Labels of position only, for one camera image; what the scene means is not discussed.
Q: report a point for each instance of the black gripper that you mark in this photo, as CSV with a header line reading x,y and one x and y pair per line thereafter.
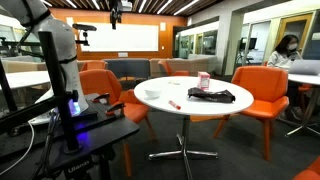
x,y
115,8

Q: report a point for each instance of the red marker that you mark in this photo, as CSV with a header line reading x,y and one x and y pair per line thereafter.
x,y
174,105

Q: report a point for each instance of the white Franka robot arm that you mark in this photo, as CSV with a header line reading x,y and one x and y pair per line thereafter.
x,y
63,46

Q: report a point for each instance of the white bowl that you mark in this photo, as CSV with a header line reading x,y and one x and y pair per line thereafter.
x,y
152,92

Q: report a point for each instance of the orange armchair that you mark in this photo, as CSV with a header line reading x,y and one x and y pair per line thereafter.
x,y
166,66
100,81
260,83
304,87
311,171
95,65

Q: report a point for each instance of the grey sofa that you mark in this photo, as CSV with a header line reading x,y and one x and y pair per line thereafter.
x,y
128,68

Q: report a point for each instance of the black orange clamp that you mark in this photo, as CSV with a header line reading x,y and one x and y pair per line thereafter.
x,y
116,108
101,97

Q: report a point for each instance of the black stand pole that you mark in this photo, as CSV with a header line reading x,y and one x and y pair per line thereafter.
x,y
55,76

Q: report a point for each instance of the clear plastic packet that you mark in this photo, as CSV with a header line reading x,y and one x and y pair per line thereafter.
x,y
174,82

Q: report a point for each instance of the beige sofa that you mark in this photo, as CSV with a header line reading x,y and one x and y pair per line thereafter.
x,y
196,65
20,66

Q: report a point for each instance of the white rectangular table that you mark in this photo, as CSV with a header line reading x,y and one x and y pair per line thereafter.
x,y
23,79

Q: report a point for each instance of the black mounting platform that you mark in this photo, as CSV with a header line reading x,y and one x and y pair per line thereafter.
x,y
100,130

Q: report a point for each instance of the black crumpled bag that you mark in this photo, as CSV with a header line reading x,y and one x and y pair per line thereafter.
x,y
213,96

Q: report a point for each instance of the black Ulanzi tripod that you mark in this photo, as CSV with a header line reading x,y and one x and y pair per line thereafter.
x,y
78,166

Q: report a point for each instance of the seated person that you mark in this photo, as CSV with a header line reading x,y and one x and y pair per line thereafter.
x,y
281,58

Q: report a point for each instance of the silver laptop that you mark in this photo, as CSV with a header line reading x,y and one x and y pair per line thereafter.
x,y
305,66

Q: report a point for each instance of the white round side table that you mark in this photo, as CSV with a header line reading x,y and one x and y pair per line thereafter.
x,y
306,80

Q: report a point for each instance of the white wall whiteboard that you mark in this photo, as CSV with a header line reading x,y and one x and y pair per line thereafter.
x,y
126,36

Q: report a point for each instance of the black stereo camera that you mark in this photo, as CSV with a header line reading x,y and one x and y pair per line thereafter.
x,y
85,27

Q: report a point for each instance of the black metal frame bar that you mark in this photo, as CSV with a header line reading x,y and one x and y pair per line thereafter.
x,y
6,90

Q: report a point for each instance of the black wall monitor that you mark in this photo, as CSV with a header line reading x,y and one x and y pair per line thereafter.
x,y
251,43

